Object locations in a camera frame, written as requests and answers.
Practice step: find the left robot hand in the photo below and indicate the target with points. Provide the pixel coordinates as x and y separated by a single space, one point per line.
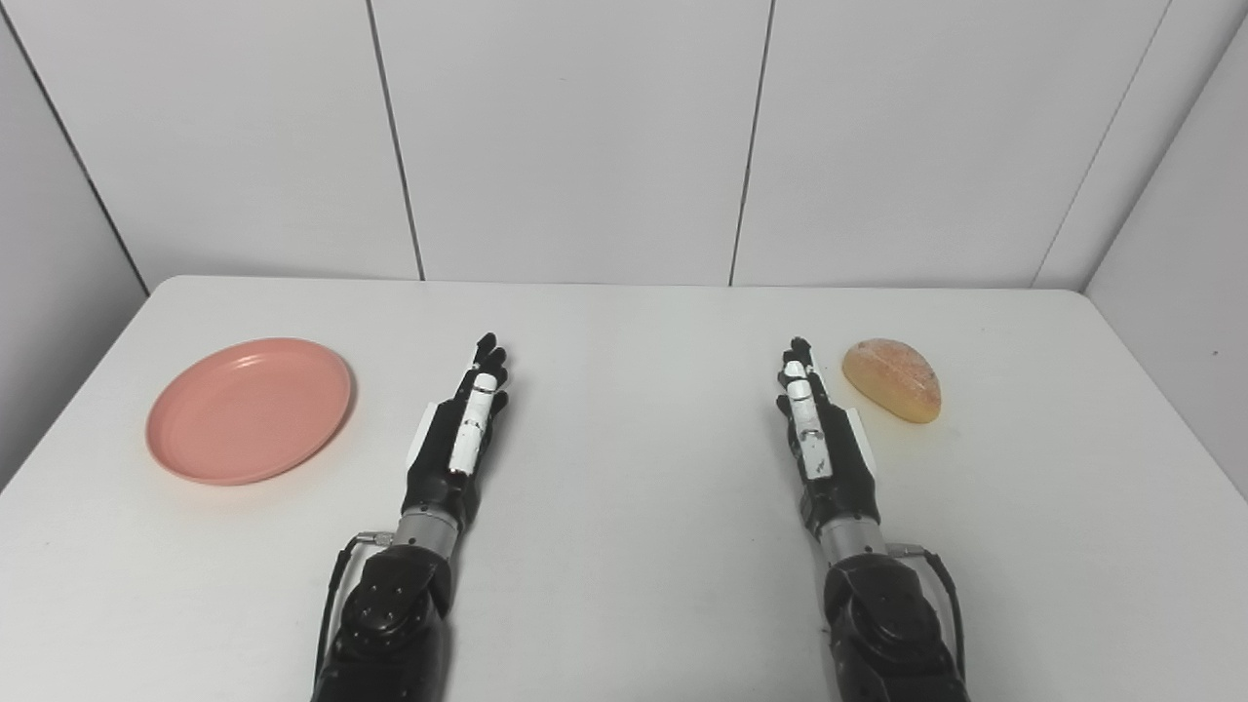
441 458

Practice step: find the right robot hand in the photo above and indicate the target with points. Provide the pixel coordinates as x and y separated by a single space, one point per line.
837 458

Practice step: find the golden bread roll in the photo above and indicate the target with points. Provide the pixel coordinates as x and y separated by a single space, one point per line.
892 378

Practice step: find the pink plastic plate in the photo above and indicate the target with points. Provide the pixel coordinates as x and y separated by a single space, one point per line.
249 409

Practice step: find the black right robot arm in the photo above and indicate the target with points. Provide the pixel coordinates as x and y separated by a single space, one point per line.
882 624

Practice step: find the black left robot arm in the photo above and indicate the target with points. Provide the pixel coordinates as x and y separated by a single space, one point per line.
395 614

